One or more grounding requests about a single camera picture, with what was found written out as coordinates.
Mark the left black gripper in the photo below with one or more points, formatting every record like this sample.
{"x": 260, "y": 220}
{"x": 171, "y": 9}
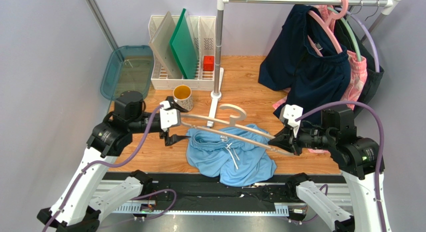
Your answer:
{"x": 170, "y": 140}

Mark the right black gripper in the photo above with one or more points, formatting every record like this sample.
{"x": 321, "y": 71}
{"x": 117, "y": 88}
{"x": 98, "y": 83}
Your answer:
{"x": 292, "y": 140}

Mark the light blue shorts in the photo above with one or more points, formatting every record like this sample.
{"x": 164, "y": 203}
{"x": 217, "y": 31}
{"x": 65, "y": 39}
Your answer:
{"x": 236, "y": 163}

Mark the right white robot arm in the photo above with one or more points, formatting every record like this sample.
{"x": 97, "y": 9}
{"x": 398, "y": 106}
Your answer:
{"x": 331, "y": 127}

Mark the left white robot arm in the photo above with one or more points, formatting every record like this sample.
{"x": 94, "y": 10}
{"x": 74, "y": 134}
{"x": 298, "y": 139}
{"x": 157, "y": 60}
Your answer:
{"x": 77, "y": 210}

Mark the navy blue shorts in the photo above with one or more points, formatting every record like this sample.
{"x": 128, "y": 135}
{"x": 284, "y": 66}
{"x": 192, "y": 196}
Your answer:
{"x": 304, "y": 60}

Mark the pink patterned shorts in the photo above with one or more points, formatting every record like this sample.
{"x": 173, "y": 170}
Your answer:
{"x": 358, "y": 77}

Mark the black shorts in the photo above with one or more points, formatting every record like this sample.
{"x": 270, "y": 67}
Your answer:
{"x": 373, "y": 78}

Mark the green plastic hanger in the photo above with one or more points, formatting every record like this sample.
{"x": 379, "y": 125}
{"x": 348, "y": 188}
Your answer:
{"x": 327, "y": 11}

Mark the lavender plastic hanger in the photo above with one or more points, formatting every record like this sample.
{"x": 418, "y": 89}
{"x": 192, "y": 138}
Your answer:
{"x": 369, "y": 38}

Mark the pink plastic hanger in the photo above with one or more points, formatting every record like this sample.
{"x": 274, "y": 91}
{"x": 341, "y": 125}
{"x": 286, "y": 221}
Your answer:
{"x": 325, "y": 25}

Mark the white floral mug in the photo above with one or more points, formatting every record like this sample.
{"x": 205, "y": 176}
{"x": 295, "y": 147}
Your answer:
{"x": 182, "y": 95}

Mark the white dish rack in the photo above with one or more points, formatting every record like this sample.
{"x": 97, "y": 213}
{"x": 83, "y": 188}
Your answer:
{"x": 203, "y": 30}

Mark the teal plastic basket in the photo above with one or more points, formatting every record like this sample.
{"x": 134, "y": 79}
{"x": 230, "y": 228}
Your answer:
{"x": 129, "y": 68}

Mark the red cube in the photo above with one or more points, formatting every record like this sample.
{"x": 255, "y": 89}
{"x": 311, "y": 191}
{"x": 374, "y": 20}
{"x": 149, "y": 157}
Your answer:
{"x": 208, "y": 63}

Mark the grey cutting board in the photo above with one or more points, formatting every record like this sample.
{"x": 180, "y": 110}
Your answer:
{"x": 160, "y": 45}

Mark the green cutting board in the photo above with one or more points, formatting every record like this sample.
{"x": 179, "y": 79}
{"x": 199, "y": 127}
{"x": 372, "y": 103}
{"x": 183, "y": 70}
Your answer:
{"x": 183, "y": 48}

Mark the silver clothes rack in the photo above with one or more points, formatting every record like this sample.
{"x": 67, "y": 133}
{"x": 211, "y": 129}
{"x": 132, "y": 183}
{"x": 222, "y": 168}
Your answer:
{"x": 216, "y": 94}

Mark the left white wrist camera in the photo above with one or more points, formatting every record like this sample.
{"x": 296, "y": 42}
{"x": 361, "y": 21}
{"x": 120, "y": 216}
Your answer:
{"x": 169, "y": 115}

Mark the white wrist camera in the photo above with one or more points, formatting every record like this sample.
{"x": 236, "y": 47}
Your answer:
{"x": 169, "y": 115}
{"x": 288, "y": 116}

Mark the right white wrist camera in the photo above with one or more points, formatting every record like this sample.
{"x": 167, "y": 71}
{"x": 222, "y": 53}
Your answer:
{"x": 288, "y": 116}

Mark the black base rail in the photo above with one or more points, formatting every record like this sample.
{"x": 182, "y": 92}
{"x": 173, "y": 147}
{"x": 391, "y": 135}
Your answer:
{"x": 191, "y": 192}

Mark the grey metal wall pole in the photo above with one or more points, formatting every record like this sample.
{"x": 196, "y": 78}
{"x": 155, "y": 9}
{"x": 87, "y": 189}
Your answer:
{"x": 98, "y": 15}

